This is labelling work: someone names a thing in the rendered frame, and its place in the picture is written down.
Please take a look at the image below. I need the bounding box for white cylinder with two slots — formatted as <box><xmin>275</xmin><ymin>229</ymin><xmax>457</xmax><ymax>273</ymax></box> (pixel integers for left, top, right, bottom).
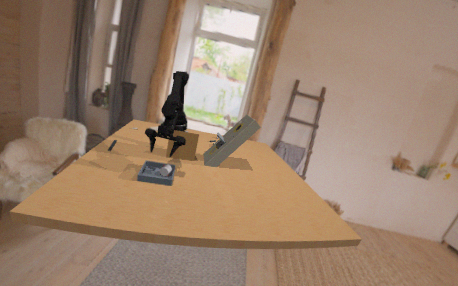
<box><xmin>160</xmin><ymin>164</ymin><xmax>172</xmax><ymax>176</ymax></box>

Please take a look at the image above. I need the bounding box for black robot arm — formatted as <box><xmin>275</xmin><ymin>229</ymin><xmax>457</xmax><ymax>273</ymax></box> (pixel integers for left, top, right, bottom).
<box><xmin>158</xmin><ymin>71</ymin><xmax>189</xmax><ymax>135</ymax></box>

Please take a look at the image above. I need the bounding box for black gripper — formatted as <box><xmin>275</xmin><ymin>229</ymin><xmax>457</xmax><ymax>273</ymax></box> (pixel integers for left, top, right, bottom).
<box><xmin>145</xmin><ymin>121</ymin><xmax>186</xmax><ymax>157</ymax></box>

